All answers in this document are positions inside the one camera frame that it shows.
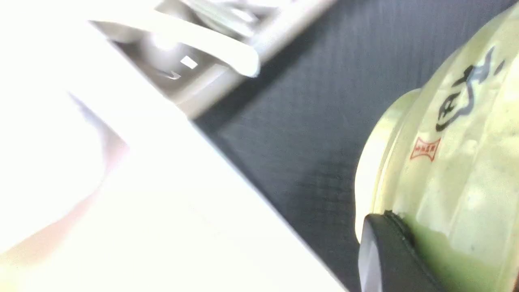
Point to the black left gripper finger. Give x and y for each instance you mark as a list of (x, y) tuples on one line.
[(388, 260)]

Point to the yellow noodle bowl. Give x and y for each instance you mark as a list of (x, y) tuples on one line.
[(444, 158)]

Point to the white ceramic soup spoon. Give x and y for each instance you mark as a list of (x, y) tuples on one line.
[(239, 56)]

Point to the black plastic serving tray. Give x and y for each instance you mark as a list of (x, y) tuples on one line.
[(297, 131)]

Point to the beige spoon bin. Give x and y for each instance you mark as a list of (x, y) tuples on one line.
[(190, 78)]

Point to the pile of white spoons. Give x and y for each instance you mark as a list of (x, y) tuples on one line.
[(233, 18)]

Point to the large translucent white plastic bin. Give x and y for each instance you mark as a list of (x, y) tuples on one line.
[(107, 186)]

